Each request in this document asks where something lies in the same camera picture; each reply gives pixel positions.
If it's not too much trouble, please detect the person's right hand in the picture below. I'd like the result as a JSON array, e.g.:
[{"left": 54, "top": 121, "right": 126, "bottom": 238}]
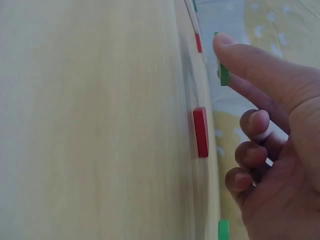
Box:
[{"left": 212, "top": 32, "right": 320, "bottom": 240}]

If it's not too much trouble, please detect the red wooden block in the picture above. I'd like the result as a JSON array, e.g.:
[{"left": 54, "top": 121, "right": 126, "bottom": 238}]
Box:
[
  {"left": 192, "top": 107, "right": 210, "bottom": 159},
  {"left": 194, "top": 32, "right": 203, "bottom": 54}
]

